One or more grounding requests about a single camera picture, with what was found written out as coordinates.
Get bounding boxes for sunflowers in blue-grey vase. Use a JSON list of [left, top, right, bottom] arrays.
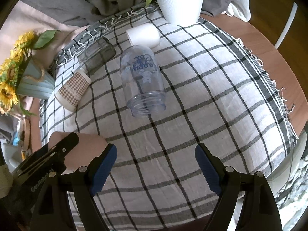
[[1, 30, 58, 116]]

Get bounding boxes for checkered paper cup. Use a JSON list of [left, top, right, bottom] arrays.
[[55, 70, 91, 112]]

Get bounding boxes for pink curtain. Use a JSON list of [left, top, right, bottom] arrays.
[[0, 0, 84, 111]]

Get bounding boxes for clear printed plastic jar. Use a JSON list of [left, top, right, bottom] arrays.
[[120, 45, 167, 117]]

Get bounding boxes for round wooden stand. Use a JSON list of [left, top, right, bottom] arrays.
[[21, 118, 30, 151]]

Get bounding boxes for white plastic cup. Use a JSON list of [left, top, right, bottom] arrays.
[[126, 23, 160, 49]]

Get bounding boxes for pink plastic cup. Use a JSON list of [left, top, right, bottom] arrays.
[[48, 132, 108, 174]]

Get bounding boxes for black white checkered tablecloth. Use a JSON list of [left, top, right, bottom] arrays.
[[40, 5, 298, 230]]

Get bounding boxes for white storage box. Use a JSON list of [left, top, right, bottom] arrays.
[[1, 143, 23, 173]]

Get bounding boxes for white curved floor lamp pole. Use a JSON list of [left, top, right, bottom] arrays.
[[274, 2, 298, 49]]

